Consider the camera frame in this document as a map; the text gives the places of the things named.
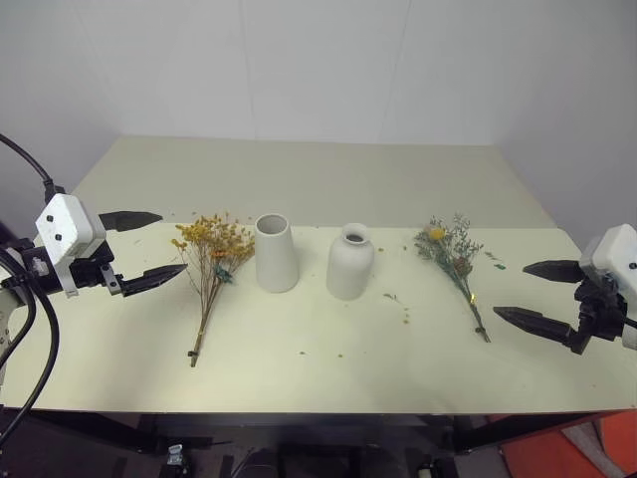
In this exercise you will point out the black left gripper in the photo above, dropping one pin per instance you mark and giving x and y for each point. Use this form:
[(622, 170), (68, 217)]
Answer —
[(87, 273)]

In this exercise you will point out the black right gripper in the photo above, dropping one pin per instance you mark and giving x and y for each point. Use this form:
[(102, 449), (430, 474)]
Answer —
[(597, 311)]

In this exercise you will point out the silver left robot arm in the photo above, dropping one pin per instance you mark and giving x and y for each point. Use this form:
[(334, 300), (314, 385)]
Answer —
[(15, 299)]

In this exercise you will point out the dark rounded robot base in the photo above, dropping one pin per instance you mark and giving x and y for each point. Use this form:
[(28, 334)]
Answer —
[(278, 463)]

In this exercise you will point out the white conical ceramic vase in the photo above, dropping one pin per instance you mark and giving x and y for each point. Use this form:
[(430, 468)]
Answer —
[(276, 259)]

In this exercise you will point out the white bottle-shaped ceramic vase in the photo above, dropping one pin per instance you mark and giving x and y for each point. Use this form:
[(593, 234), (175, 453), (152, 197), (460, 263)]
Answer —
[(350, 266)]

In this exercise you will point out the yellow dried flower bouquet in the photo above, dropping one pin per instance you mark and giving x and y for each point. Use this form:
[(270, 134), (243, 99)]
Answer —
[(214, 244)]

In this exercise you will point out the green dried flower bouquet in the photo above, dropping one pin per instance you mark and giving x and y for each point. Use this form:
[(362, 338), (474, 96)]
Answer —
[(450, 254)]

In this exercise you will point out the red floor mat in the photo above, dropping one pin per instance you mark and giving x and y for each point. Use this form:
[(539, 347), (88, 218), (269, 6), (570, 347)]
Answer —
[(572, 448)]

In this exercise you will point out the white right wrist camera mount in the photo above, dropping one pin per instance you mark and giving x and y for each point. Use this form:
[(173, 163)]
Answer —
[(613, 254)]

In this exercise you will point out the black table frame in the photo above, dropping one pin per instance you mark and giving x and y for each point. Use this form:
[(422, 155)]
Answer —
[(298, 428)]

